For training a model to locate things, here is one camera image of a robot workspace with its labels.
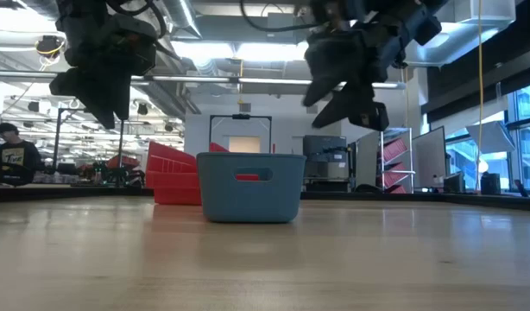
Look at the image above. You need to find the small black monitor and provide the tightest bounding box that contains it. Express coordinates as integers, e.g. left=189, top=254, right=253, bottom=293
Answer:
left=443, top=172, right=466, bottom=194

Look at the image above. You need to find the red plastic bin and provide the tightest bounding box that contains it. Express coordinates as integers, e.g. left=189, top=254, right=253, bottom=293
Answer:
left=145, top=140, right=261, bottom=206

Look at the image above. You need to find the light wooden door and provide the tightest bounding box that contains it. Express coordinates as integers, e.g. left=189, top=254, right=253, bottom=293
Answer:
left=228, top=136, right=262, bottom=154

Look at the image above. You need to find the distant red bin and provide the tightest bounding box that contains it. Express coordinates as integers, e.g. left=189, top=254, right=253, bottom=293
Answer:
left=105, top=154, right=142, bottom=170

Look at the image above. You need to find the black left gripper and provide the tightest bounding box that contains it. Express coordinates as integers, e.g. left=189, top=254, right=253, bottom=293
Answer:
left=48, top=14, right=132, bottom=130

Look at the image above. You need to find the grey panel board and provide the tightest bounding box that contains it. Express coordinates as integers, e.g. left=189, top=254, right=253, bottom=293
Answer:
left=411, top=126, right=447, bottom=191

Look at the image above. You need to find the grey ceiling box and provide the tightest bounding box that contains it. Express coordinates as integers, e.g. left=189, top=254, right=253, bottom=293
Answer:
left=267, top=11, right=297, bottom=40

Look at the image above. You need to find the person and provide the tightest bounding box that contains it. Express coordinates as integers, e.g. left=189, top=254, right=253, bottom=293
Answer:
left=0, top=122, right=45, bottom=187

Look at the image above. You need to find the yellow hanging cable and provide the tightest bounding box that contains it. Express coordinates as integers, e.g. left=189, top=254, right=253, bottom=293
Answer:
left=475, top=0, right=486, bottom=194

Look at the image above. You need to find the red shelf bin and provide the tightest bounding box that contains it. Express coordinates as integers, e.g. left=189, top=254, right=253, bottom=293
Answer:
left=383, top=162, right=408, bottom=187
left=383, top=138, right=408, bottom=163

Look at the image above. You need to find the yellow cable reel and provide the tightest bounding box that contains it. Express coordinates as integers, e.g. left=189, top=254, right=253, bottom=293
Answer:
left=35, top=33, right=67, bottom=70

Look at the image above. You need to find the black gantry frame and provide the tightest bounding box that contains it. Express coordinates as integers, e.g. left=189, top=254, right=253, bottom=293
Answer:
left=208, top=113, right=274, bottom=155
left=52, top=106, right=126, bottom=187

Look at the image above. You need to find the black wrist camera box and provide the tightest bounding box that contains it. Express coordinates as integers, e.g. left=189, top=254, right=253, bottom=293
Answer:
left=113, top=16, right=159, bottom=77

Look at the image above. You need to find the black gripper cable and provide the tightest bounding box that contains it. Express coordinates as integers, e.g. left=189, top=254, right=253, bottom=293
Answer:
left=104, top=0, right=182, bottom=61
left=240, top=0, right=325, bottom=34

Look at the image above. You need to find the black cabinet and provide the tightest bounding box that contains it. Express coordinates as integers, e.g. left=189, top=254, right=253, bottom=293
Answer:
left=302, top=135, right=350, bottom=194

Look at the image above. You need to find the black table edge frame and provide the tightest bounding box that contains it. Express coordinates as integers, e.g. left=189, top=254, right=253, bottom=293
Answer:
left=0, top=183, right=530, bottom=213

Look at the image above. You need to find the large rectangular silver duct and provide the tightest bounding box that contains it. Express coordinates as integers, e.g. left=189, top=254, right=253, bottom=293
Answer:
left=402, top=0, right=517, bottom=69

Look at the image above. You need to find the light blue plastic container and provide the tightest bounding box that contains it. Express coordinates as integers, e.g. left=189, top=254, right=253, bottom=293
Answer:
left=196, top=151, right=307, bottom=225

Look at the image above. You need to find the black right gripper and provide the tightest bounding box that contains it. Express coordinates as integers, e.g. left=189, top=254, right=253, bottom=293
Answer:
left=301, top=2, right=444, bottom=133

